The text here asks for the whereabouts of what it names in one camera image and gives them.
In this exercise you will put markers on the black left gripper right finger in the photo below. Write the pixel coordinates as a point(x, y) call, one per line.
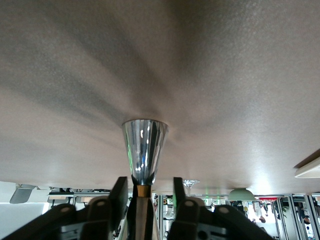
point(190, 220)

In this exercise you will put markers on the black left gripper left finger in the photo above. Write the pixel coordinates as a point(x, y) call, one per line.
point(100, 220)

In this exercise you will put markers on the silver metal jigger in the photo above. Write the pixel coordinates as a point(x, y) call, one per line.
point(144, 150)

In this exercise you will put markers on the clear wine glass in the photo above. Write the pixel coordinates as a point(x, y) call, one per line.
point(190, 183)

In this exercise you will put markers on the green ceramic bowl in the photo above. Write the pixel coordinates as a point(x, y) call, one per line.
point(241, 195)

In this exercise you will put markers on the grey slanted background object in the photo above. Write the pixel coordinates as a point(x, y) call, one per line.
point(22, 195)

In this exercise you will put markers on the cream rabbit print tray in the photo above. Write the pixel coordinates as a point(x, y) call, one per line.
point(310, 170)

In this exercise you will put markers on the brown table cover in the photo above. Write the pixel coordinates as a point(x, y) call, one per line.
point(75, 75)

